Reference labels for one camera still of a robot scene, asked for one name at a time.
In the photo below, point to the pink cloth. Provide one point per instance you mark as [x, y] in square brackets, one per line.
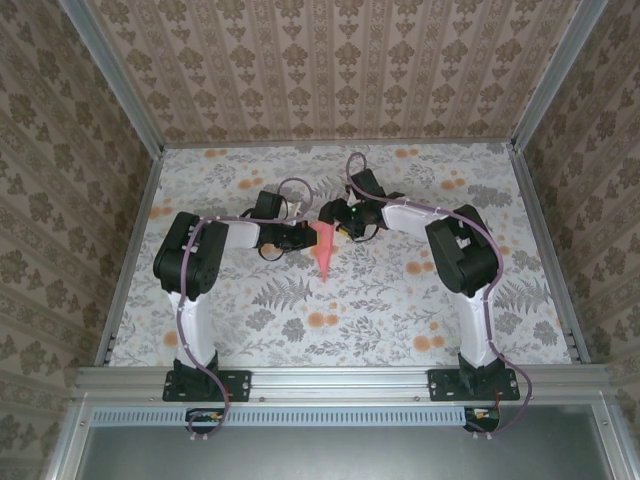
[325, 250]

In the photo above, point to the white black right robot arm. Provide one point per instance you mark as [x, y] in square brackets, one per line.
[475, 330]

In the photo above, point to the aluminium side rail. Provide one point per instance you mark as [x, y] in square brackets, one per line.
[545, 240]
[135, 250]

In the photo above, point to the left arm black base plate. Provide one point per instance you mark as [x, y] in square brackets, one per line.
[240, 385]

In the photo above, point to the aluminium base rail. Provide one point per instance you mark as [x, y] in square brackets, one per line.
[340, 382]

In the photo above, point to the aluminium frame post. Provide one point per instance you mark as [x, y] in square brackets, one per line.
[560, 75]
[110, 75]

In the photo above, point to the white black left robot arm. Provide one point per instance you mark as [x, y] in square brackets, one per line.
[195, 330]

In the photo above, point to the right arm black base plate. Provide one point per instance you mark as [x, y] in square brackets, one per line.
[440, 385]

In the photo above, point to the grey metal panel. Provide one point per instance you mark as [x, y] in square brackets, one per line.
[340, 455]

